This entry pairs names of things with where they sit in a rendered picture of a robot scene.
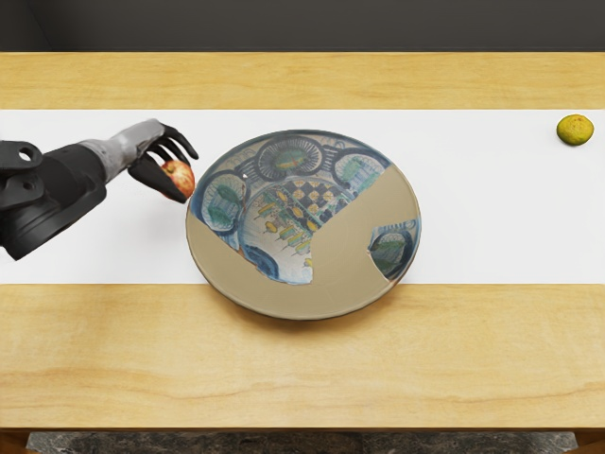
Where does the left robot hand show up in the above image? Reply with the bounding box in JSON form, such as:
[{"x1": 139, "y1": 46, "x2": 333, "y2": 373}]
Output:
[{"x1": 78, "y1": 118, "x2": 199, "y2": 205}]

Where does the red yellow apple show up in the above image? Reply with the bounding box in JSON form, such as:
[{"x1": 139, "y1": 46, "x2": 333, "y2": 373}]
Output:
[{"x1": 159, "y1": 159, "x2": 196, "y2": 201}]

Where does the patterned ceramic plate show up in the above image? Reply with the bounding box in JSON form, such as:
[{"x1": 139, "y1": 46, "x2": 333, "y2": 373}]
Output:
[{"x1": 184, "y1": 128, "x2": 424, "y2": 322}]

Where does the yellow green citrus fruit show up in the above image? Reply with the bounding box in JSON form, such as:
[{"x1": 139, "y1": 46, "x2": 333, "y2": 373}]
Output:
[{"x1": 556, "y1": 113, "x2": 596, "y2": 147}]

